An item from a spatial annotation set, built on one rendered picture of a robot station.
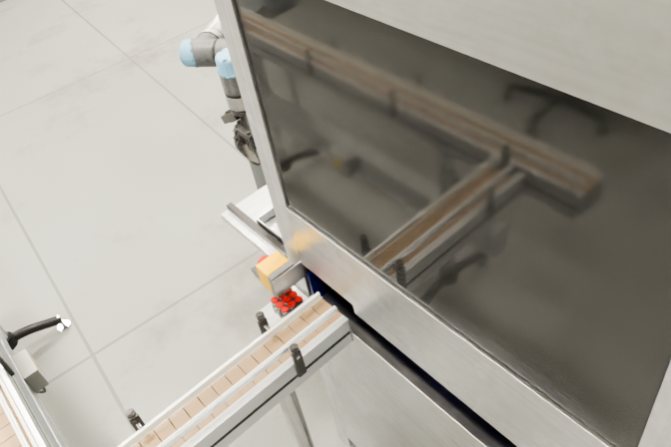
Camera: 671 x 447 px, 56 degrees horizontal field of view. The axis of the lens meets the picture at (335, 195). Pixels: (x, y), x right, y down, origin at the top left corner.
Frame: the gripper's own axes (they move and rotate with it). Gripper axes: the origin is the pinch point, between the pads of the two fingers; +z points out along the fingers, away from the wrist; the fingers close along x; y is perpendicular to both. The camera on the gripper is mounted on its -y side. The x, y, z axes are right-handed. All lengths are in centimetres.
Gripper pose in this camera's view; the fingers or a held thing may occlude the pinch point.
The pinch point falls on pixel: (255, 160)
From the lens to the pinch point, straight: 183.7
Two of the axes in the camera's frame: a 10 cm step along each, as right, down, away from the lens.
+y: 6.5, 4.4, -6.2
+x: 7.4, -5.2, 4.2
